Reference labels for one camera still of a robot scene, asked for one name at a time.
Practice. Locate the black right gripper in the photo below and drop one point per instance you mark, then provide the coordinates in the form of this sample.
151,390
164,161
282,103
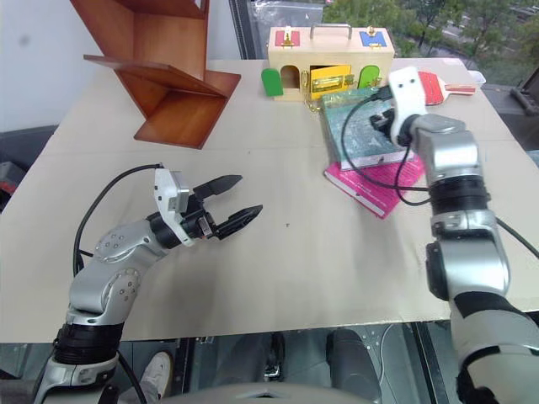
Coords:
382,121

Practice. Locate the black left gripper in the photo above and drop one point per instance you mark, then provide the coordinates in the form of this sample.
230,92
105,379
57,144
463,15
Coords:
202,223

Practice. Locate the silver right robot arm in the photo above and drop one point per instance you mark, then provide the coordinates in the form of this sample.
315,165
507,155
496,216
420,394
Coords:
459,202

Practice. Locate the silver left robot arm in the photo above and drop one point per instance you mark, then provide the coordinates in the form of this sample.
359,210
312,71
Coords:
105,286

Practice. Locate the green hardcover book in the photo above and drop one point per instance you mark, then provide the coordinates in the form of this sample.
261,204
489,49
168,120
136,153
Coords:
358,143

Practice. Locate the pink book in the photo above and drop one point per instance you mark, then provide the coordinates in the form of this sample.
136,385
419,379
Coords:
375,189

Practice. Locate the brown wooden zigzag bookshelf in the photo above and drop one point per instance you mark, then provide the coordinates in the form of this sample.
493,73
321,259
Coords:
168,76

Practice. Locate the red table tennis paddle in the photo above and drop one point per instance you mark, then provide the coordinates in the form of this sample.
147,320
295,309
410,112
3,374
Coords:
433,86

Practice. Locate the wooden lock box toy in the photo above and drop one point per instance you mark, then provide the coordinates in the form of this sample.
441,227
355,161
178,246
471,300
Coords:
332,52

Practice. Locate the black case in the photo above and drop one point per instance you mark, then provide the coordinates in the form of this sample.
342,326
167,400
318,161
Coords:
528,90

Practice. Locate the white shoe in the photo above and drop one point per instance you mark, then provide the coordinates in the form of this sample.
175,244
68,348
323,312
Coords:
158,372

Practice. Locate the dark rounded shape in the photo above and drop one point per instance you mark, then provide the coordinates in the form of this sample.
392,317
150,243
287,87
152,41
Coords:
351,362

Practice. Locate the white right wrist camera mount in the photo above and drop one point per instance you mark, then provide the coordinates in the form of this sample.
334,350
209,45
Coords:
405,97

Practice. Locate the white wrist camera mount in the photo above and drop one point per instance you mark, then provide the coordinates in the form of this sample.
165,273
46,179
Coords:
166,189
405,97

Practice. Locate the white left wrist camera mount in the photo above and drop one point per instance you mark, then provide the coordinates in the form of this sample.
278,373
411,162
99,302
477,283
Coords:
166,189

